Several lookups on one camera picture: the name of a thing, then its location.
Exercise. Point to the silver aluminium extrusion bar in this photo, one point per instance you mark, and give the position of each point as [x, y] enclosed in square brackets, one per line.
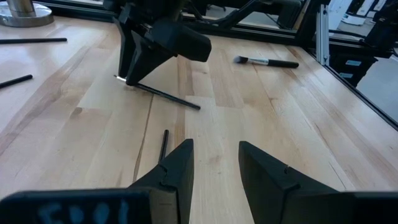
[322, 34]

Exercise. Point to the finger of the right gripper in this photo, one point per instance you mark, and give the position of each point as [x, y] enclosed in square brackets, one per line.
[143, 62]
[124, 46]

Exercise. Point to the thick silver-ferrule makeup brush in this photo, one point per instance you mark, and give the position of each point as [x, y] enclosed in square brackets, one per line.
[280, 63]

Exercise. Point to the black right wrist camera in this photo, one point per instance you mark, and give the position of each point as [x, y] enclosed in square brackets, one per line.
[183, 40]

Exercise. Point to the white mushroom lamp metal base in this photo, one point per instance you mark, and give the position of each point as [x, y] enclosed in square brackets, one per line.
[21, 15]

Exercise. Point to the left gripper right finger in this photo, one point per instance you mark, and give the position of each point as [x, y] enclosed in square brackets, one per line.
[267, 186]

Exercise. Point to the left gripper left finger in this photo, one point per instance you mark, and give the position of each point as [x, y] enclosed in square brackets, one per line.
[177, 174]

